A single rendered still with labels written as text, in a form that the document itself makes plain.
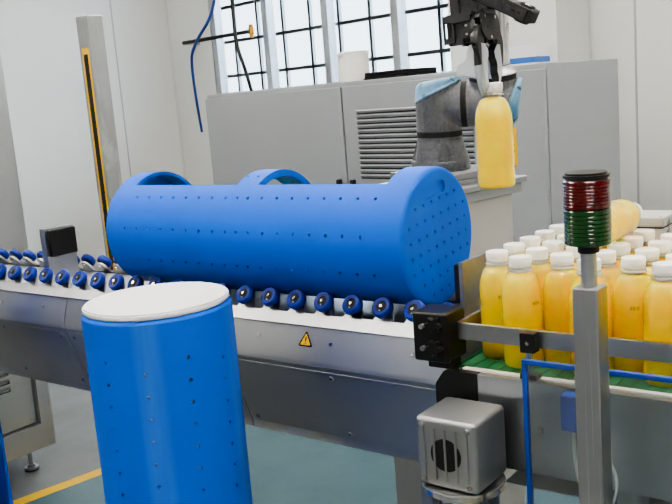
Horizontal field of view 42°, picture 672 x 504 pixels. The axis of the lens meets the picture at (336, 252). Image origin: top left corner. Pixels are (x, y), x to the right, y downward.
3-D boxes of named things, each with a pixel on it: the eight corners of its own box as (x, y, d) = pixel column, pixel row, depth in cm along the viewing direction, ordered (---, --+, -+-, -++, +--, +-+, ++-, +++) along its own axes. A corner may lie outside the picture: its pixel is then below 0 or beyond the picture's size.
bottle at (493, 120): (520, 185, 166) (515, 90, 164) (509, 188, 160) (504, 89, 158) (484, 186, 169) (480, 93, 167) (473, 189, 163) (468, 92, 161)
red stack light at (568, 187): (573, 204, 125) (572, 176, 125) (618, 204, 121) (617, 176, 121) (555, 210, 120) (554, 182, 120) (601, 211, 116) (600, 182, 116)
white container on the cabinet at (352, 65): (355, 82, 435) (352, 52, 432) (377, 80, 423) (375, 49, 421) (331, 84, 424) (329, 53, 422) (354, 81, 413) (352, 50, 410)
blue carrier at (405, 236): (196, 261, 245) (177, 161, 237) (479, 281, 192) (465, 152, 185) (118, 295, 223) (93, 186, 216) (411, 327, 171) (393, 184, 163)
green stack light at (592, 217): (574, 238, 126) (573, 204, 125) (619, 240, 122) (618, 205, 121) (556, 246, 121) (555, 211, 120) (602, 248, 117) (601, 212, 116)
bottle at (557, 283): (541, 367, 152) (537, 266, 149) (549, 355, 158) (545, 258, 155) (582, 369, 149) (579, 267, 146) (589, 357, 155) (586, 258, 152)
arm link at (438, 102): (419, 129, 232) (417, 77, 229) (470, 127, 228) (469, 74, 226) (412, 133, 220) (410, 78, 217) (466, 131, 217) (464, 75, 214)
